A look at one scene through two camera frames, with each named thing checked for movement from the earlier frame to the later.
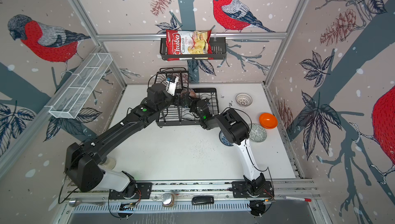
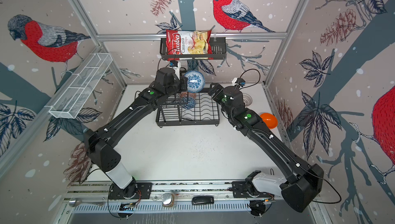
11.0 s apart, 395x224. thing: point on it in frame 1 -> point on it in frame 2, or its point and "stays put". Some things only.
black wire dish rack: [179, 113] stays put
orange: [192, 93] stays put
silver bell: [168, 199] stays put
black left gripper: [183, 99] -> [183, 82]
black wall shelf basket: [218, 51] stays put
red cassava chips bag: [178, 42] stays put
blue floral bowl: [223, 140] -> [196, 80]
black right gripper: [194, 102] -> [218, 89]
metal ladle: [76, 201] stays put
